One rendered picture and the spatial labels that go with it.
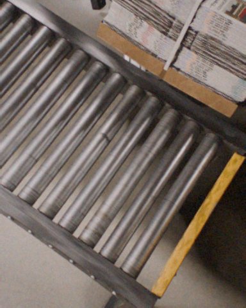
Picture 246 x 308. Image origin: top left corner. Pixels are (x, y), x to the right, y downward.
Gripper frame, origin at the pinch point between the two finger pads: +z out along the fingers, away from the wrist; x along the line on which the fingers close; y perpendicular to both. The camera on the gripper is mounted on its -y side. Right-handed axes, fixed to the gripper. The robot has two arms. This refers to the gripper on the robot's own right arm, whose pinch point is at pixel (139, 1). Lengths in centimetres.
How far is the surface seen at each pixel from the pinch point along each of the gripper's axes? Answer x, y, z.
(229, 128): -7.7, -14.2, 40.0
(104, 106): -21.2, -20.4, 7.6
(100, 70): -13.7, -16.9, 0.4
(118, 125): -23.5, -21.4, 14.2
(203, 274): 2, -97, 66
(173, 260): -45, -27, 46
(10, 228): -27, -108, -10
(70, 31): -9.0, -14.8, -14.1
